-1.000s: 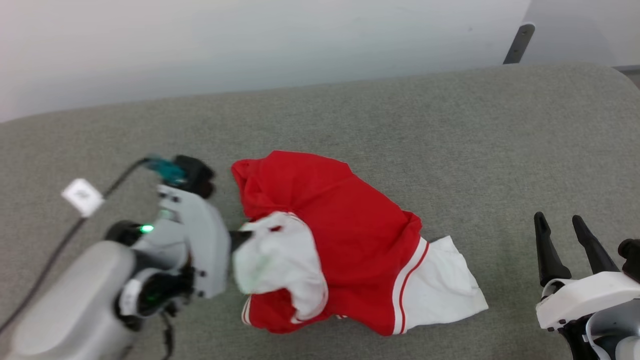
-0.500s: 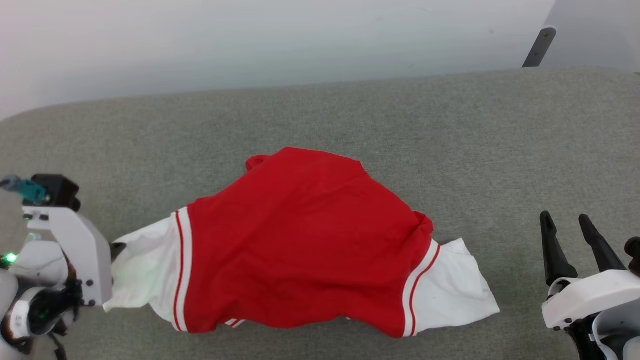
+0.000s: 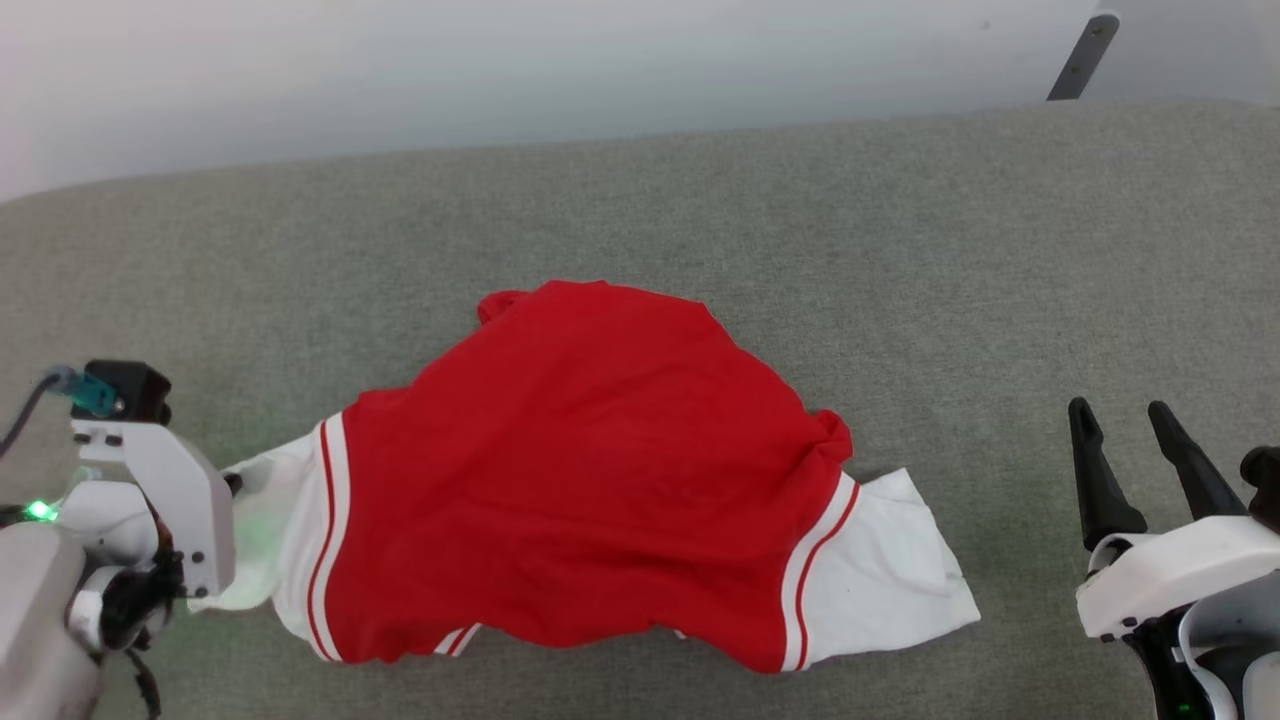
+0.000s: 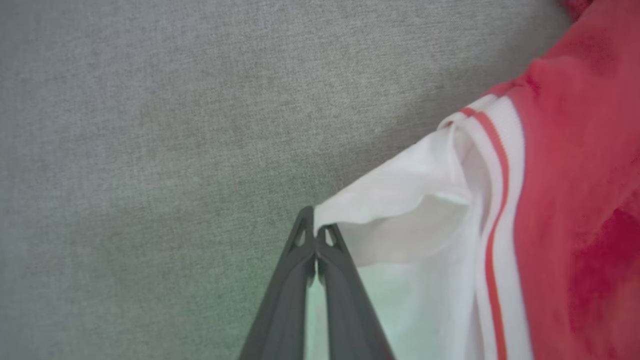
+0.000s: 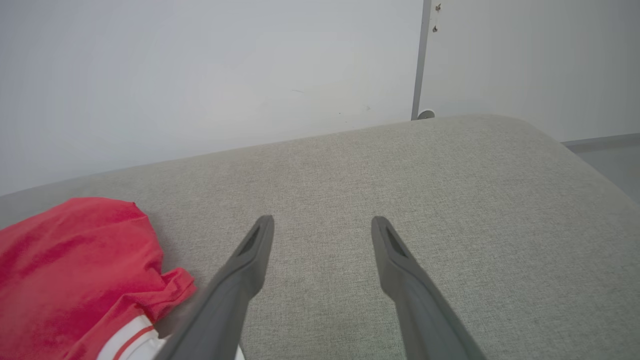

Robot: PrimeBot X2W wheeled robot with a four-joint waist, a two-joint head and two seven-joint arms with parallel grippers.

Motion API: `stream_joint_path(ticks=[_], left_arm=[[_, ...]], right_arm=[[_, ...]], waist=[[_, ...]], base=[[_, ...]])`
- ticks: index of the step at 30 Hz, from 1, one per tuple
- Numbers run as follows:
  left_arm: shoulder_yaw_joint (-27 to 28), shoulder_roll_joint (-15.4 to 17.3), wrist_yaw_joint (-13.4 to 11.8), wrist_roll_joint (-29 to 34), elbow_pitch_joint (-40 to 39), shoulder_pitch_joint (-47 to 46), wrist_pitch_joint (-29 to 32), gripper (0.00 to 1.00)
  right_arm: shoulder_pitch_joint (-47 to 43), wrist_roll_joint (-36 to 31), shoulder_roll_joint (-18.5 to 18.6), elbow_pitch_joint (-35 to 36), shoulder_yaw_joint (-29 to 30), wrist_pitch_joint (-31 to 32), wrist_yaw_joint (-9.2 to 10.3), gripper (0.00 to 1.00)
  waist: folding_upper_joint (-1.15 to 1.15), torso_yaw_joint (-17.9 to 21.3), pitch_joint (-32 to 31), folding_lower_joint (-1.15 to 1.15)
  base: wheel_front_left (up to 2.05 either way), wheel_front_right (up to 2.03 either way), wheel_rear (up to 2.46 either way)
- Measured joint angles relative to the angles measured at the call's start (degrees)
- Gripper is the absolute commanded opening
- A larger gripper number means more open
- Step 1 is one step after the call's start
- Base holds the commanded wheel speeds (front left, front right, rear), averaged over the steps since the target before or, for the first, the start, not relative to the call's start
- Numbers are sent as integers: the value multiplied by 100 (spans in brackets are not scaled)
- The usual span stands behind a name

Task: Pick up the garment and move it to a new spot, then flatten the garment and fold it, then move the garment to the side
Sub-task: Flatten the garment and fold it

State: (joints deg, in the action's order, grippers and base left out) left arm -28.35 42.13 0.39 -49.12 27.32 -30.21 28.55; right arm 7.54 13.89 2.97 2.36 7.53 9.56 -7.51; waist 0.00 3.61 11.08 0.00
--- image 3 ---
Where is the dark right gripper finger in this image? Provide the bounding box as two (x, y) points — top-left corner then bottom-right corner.
(1067, 397), (1150, 552)
(1148, 401), (1249, 522)

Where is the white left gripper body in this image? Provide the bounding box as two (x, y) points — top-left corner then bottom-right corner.
(55, 420), (237, 654)

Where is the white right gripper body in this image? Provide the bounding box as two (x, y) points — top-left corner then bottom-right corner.
(1076, 514), (1280, 642)

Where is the red and white basketball jersey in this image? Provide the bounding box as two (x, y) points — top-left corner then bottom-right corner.
(188, 280), (982, 674)

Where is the grey cable with teal plug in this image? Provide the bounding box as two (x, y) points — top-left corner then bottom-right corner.
(0, 365), (127, 461)

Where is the thin black cable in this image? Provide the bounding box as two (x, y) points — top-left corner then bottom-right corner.
(122, 646), (163, 720)

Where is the dark grey metal bracket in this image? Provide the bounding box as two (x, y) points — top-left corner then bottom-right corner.
(1046, 12), (1121, 102)

